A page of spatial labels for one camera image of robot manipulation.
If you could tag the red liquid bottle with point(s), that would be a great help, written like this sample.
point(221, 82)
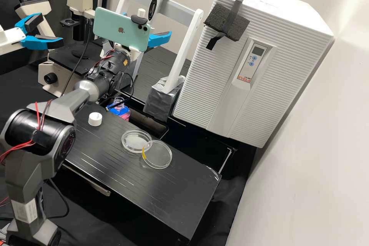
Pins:
point(122, 112)

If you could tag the white pipette stand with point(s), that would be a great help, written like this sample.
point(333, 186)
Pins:
point(184, 44)

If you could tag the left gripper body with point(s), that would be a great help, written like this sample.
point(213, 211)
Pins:
point(10, 40)

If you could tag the grey taped block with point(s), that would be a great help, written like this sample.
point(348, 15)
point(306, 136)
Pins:
point(158, 100)

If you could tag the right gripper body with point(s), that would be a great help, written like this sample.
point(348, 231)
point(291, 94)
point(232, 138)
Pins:
point(124, 47)

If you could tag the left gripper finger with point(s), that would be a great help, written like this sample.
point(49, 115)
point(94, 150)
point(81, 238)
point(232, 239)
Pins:
point(31, 22)
point(41, 42)

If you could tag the petri dish lid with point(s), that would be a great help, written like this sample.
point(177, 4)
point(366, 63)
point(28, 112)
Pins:
point(158, 155)

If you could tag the cream microscope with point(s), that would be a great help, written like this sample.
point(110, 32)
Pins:
point(47, 68)

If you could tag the petri dish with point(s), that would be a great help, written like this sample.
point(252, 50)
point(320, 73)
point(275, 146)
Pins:
point(134, 140)

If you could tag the right wrist camera phone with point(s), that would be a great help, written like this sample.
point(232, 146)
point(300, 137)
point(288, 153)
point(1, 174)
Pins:
point(121, 28)

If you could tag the white bottle cap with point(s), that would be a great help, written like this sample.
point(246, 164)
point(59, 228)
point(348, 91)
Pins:
point(95, 119)

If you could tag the white incubator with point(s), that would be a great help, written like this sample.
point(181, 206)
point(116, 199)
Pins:
point(274, 1)

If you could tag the incubator door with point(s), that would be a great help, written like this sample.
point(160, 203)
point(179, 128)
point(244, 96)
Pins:
point(207, 84)

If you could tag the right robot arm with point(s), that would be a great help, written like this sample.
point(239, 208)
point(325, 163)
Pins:
point(57, 107)

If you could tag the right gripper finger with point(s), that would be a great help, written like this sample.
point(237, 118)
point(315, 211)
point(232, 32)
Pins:
point(124, 14)
point(160, 38)

